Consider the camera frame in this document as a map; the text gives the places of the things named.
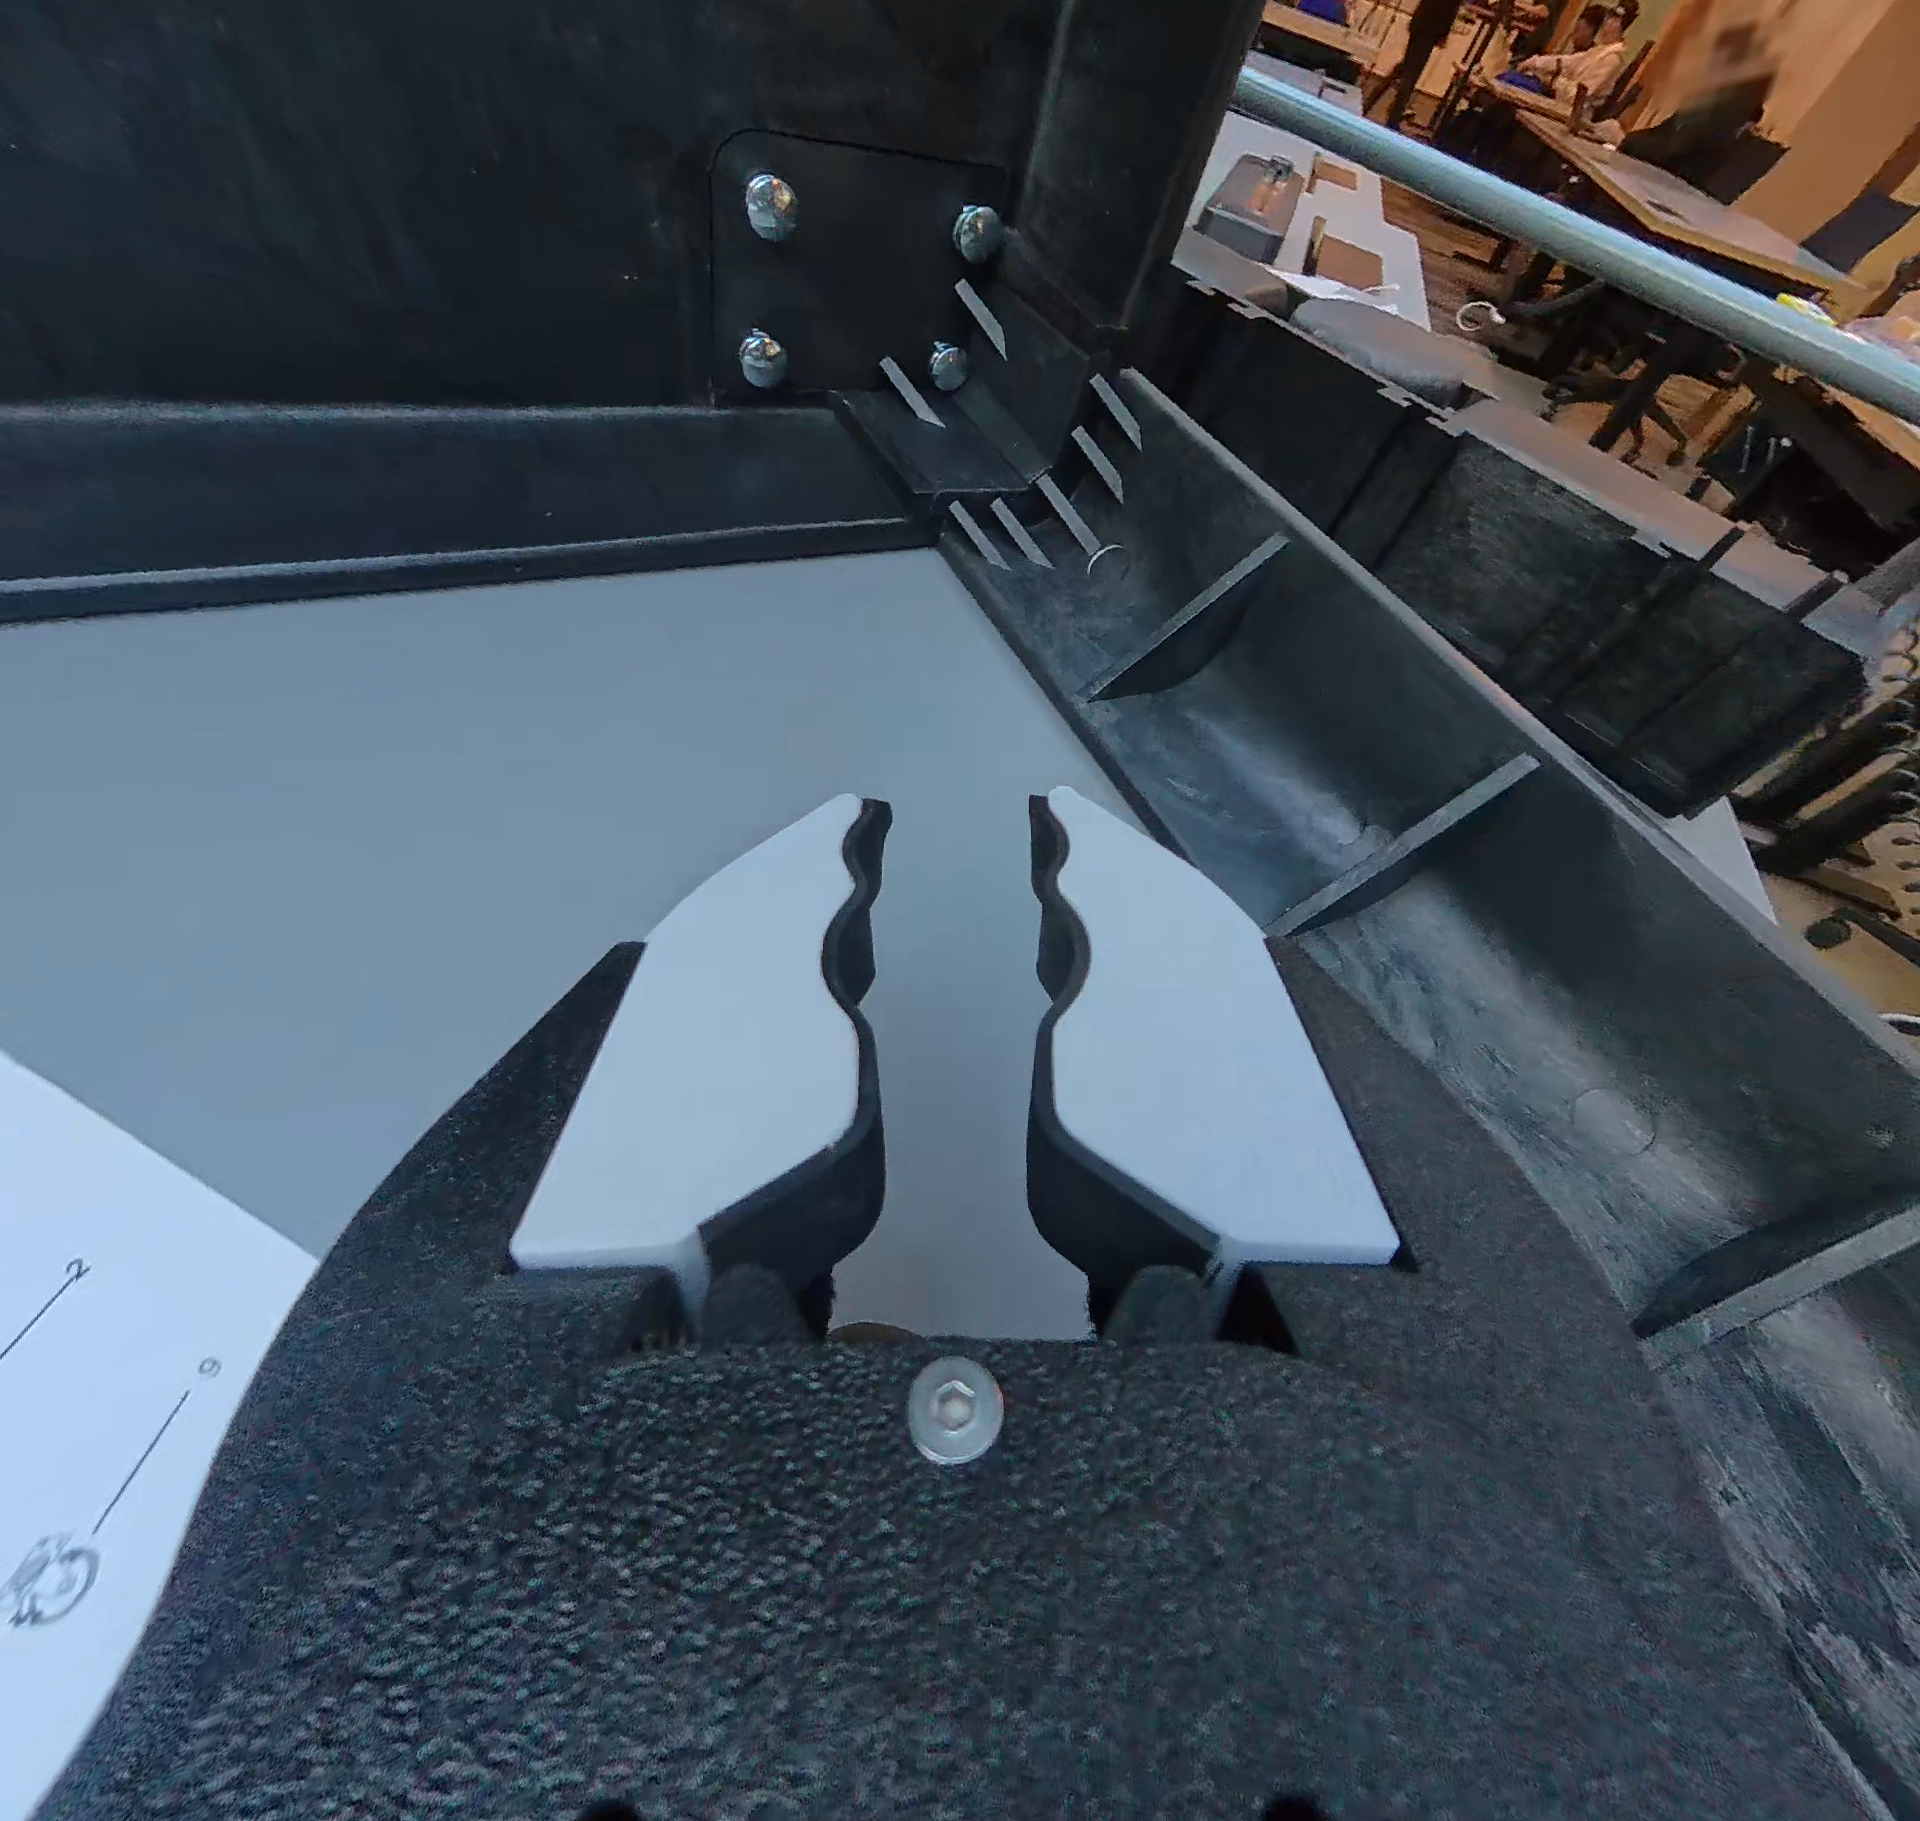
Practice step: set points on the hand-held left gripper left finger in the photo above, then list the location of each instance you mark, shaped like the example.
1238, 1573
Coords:
724, 1054

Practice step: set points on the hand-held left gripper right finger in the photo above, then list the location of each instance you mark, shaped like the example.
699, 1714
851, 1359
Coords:
1187, 1054

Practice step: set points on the white diagram paper sheet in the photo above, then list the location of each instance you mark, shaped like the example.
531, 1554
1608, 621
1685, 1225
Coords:
107, 1328

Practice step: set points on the black office chair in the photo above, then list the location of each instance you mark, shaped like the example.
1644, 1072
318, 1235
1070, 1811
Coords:
1839, 818
1628, 365

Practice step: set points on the silver bolt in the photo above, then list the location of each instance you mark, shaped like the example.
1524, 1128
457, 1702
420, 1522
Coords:
974, 234
772, 205
762, 362
951, 365

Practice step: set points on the white table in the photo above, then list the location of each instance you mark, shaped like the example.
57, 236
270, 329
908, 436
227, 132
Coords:
1390, 252

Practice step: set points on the grey box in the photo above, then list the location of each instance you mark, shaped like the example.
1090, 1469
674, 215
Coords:
1250, 201

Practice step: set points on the grey metal pipe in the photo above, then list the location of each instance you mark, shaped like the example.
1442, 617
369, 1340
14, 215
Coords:
1575, 236

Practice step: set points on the wooden table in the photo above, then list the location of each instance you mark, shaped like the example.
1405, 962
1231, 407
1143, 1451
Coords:
1696, 217

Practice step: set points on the neighbouring black plastic enclosure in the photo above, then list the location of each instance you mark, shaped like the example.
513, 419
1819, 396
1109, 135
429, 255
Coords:
1501, 529

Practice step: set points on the black corner bracket plate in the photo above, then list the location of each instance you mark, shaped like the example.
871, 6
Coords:
856, 278

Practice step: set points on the black plastic corner post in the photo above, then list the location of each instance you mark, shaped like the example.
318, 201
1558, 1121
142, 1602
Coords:
1156, 77

